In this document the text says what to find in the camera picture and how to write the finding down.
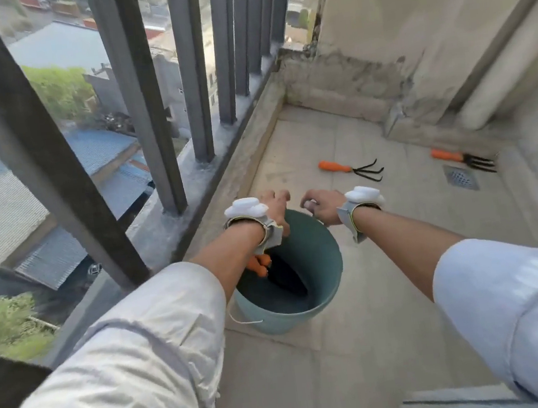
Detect teal plastic bucket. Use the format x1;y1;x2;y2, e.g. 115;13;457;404
216;203;352;342

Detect row of dark railing bars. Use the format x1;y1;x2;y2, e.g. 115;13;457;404
0;0;343;408

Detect grey concrete building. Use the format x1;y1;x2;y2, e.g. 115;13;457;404
82;40;224;150

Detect square metal floor drain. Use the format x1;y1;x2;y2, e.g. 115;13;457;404
442;161;481;195

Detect orange-handled black garden trowel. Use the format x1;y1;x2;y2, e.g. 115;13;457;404
254;248;310;304

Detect orange-handled garden tool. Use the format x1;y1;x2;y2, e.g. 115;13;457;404
247;259;270;281

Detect blue corrugated roof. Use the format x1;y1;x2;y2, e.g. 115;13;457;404
0;119;166;299

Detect orange-handled hand cultivator rake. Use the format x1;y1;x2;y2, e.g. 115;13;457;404
318;153;387;190

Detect white shirt sleeve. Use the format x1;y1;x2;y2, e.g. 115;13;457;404
0;257;240;408
426;230;538;408

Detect white wrist tracker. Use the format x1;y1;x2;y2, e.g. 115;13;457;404
223;195;271;222
344;183;387;212

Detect person's left hand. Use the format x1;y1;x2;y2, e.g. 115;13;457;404
257;188;297;240

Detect person's right forearm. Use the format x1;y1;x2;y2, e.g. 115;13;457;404
351;196;473;311

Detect beige drain pipe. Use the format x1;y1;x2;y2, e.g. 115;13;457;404
447;14;538;133

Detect grey wrist strap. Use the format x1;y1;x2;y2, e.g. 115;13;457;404
336;197;386;246
222;211;287;260

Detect green tree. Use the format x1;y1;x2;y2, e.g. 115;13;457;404
21;57;99;130
0;286;71;408

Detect person's right hand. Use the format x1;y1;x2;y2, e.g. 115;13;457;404
298;186;350;230

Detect orange-handled hand fork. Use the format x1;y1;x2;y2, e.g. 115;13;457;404
430;142;498;181

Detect person's left forearm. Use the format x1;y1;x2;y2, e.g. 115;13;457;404
186;219;274;308

